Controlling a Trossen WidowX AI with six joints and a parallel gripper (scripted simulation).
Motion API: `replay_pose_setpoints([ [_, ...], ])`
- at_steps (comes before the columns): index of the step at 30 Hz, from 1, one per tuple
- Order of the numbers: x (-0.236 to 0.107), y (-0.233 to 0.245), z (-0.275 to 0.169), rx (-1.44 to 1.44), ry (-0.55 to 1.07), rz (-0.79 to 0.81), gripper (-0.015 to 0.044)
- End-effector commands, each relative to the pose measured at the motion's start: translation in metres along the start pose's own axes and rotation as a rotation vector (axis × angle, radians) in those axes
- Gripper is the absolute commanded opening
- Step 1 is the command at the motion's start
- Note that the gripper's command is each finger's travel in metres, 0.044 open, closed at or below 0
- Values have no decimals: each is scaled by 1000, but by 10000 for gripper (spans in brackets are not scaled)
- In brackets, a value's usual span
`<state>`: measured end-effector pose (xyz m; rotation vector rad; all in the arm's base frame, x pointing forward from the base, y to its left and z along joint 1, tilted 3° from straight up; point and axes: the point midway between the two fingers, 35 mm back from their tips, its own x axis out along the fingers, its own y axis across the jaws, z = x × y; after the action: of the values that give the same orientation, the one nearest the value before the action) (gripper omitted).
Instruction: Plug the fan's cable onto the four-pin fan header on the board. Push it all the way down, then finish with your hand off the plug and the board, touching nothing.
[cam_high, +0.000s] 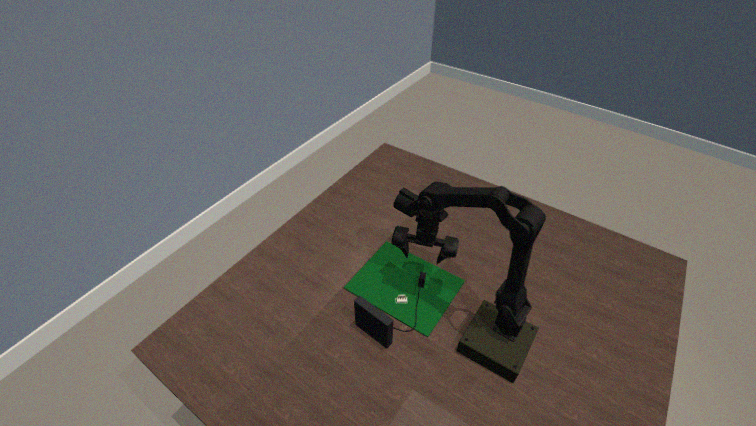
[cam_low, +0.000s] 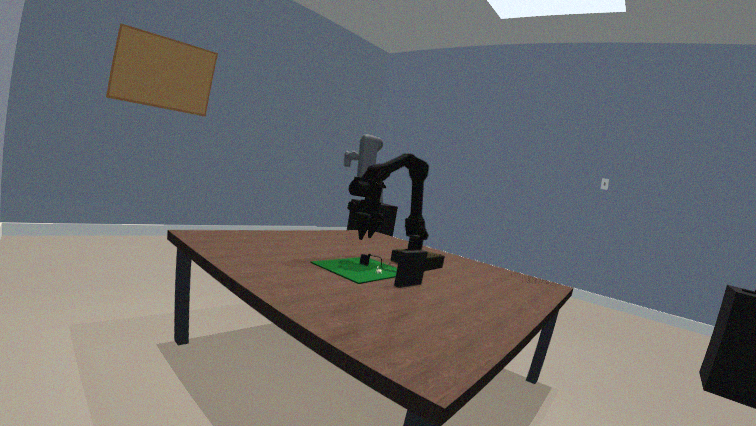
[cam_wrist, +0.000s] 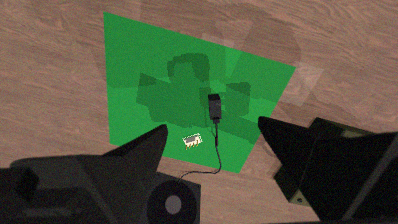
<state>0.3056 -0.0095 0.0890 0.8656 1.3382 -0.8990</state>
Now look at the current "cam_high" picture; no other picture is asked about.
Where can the green circuit board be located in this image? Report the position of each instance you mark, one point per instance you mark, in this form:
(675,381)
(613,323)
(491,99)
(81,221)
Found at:
(390,281)

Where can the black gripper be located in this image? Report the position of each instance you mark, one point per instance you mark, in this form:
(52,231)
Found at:
(401,239)

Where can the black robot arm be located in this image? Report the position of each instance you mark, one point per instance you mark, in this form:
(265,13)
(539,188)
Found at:
(511,297)

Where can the black cable with plug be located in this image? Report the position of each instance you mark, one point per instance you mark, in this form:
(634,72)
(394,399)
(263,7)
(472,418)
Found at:
(421,284)

